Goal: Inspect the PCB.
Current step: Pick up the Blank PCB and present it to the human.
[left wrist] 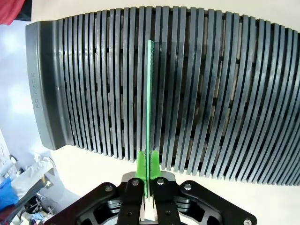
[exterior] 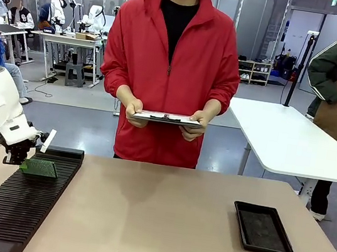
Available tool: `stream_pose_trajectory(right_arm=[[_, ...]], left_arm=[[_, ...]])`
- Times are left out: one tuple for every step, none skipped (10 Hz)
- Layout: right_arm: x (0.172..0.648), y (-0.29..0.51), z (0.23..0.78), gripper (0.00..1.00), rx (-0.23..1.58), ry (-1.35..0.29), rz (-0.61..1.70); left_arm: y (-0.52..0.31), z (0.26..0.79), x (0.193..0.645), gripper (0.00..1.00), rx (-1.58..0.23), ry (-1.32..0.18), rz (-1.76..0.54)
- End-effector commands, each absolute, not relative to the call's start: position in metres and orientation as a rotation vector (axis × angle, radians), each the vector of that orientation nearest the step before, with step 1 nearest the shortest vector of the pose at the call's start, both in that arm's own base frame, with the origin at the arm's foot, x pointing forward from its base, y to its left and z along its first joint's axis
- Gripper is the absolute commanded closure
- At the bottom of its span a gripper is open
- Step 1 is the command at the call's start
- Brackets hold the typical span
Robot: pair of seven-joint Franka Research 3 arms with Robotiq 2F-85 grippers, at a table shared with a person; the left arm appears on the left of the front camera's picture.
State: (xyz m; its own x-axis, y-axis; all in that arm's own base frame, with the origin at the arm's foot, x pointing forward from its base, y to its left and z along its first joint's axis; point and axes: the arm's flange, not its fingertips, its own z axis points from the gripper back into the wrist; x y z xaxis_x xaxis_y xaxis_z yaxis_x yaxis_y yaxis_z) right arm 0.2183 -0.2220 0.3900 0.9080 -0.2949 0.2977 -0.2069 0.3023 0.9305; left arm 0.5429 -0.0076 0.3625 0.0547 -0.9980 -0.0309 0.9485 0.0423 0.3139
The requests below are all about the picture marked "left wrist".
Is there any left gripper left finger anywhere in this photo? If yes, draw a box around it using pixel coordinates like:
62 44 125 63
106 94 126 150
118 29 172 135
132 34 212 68
44 151 148 225

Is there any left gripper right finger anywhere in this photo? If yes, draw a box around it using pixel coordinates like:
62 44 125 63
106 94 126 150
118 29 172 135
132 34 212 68
150 150 256 225

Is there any green PCB board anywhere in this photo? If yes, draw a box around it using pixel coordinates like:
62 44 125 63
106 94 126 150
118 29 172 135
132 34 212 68
143 39 156 200

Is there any black slotted PCB rack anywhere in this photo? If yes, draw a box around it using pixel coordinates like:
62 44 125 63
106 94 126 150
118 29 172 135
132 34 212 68
25 6 300 187

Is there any person in blue shirt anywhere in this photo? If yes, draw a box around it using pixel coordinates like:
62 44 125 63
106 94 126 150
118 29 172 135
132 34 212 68
0 164 54 213

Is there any person in red jacket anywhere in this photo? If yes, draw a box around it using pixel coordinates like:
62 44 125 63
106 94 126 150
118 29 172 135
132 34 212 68
0 0 32 26

